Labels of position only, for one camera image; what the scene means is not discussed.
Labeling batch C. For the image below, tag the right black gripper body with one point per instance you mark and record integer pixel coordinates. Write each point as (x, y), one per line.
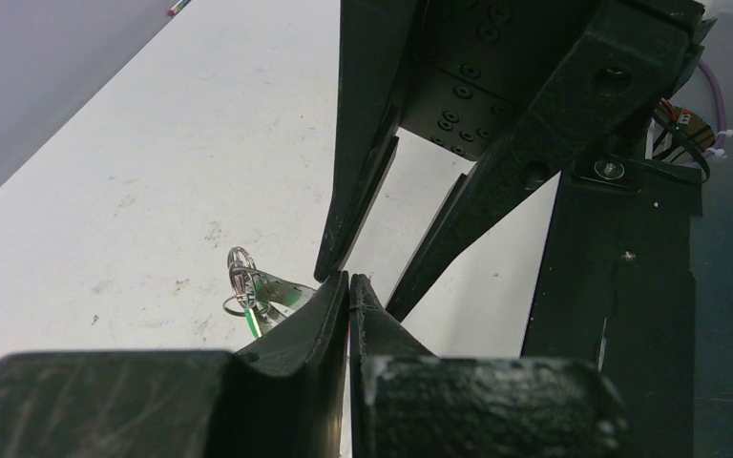
(476, 65)

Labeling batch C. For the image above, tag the green key tag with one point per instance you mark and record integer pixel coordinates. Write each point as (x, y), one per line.
(252, 321)

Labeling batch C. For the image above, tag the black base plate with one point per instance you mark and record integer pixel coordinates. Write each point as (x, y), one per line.
(615, 289)

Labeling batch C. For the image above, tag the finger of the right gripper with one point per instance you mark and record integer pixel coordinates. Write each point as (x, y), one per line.
(597, 99)
(375, 44)

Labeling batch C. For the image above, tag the red white marker pen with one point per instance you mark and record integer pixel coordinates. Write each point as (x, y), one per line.
(177, 7)

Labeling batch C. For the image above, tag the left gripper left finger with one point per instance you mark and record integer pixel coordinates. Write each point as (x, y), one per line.
(280, 396)

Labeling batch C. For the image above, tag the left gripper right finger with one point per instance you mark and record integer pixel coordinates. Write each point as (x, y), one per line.
(407, 402)

